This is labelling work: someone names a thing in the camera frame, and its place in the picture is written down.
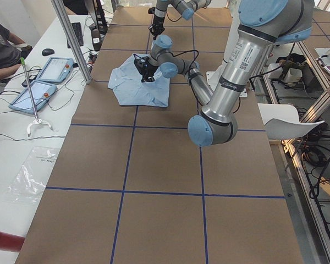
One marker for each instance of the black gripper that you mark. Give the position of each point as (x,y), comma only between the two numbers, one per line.
(156,27)
(149,71)

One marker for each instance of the upper blue teach pendant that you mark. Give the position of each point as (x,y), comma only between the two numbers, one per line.
(55,70)

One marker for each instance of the white curved plastic chair seat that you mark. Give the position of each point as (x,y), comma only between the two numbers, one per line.
(282,122)

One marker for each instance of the black box with white label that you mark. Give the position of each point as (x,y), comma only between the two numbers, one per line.
(96,39)

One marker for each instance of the blue teach pendant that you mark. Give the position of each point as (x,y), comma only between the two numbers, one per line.
(41,92)
(55,70)

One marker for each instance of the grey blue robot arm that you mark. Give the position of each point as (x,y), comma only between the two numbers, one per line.
(185,9)
(262,23)

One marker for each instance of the black computer mouse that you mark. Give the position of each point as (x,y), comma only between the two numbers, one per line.
(47,52)

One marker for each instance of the seated person in grey shirt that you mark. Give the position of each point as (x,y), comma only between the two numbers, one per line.
(9,55)

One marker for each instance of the lower blue teach pendant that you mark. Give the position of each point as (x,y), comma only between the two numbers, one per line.
(41,92)

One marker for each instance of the light blue button-up shirt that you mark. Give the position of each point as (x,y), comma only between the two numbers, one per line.
(125,81)

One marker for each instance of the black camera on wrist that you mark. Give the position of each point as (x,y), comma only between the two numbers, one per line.
(141,64)

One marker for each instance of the aluminium frame rails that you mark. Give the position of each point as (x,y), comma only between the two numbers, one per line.
(307,158)

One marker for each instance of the red cylinder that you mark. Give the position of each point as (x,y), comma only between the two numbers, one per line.
(10,242)

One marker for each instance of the clear plastic zip bag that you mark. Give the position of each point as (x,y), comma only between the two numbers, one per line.
(30,182)

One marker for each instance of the silver aluminium frame post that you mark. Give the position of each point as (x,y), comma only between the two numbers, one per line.
(70,35)

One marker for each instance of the black computer keyboard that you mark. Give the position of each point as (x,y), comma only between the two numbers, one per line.
(78,32)

